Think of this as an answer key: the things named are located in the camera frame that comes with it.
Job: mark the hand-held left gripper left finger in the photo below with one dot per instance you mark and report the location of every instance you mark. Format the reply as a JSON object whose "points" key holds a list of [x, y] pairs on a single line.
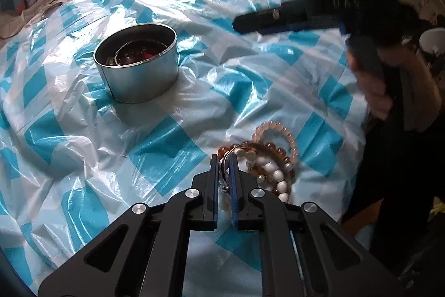
{"points": [[213, 192]]}

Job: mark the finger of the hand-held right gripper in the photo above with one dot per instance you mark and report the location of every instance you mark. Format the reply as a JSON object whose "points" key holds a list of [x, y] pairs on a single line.
{"points": [[278, 18]]}

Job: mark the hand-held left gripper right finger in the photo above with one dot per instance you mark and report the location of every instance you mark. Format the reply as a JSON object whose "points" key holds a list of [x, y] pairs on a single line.
{"points": [[234, 192]]}

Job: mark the round metal tin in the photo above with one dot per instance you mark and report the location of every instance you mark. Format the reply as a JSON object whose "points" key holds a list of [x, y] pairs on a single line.
{"points": [[139, 81]]}

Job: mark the person's right hand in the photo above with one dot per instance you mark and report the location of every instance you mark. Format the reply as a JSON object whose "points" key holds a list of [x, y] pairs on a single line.
{"points": [[372, 91]]}

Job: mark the white cup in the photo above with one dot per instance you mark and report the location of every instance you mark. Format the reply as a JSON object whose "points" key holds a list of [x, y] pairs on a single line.
{"points": [[433, 43]]}

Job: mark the blue checkered plastic sheet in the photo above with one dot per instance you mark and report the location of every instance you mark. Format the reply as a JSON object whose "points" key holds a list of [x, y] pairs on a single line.
{"points": [[104, 144]]}

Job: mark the person's dark trousers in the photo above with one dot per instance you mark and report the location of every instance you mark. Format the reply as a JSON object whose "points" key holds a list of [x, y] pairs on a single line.
{"points": [[399, 196]]}

